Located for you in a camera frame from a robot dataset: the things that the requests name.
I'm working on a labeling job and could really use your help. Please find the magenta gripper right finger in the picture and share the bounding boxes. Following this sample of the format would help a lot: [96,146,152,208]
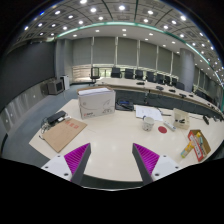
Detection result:
[132,143,160,185]

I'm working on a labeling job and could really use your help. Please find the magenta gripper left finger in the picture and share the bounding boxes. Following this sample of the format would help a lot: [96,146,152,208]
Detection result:
[64,143,91,185]

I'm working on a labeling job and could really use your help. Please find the brown paper envelope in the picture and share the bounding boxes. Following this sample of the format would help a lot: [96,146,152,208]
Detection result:
[43,118,87,152]

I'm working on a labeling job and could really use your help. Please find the red round coaster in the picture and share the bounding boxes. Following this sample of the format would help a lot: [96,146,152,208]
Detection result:
[158,126,167,134]

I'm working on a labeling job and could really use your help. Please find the white patterned mug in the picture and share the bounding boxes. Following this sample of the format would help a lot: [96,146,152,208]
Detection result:
[142,116,155,131]

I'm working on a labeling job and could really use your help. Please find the white remote control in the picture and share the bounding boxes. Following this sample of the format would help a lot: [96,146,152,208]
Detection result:
[163,121,176,131]

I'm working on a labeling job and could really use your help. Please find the black power adapter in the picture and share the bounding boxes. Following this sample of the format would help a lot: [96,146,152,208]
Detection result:
[47,110,66,124]

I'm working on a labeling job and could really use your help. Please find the white paper sheets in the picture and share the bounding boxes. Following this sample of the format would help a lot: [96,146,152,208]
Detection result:
[135,105,163,121]

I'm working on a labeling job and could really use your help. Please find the open box with snacks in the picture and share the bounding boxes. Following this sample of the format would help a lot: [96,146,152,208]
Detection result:
[181,130,211,162]

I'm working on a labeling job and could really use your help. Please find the black bag on table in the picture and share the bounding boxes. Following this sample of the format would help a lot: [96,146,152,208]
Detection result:
[115,100,134,111]

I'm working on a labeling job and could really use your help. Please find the white cardboard box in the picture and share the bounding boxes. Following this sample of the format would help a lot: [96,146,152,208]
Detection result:
[77,86,116,119]

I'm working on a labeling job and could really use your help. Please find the long curved conference desk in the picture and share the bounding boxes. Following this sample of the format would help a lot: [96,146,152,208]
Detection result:
[96,78,224,120]

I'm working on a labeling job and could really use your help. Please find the old crt monitor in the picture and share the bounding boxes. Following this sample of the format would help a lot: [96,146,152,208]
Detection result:
[47,80,64,95]

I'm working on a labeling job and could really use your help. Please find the black office chair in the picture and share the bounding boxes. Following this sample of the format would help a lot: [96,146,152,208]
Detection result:
[90,67,100,83]

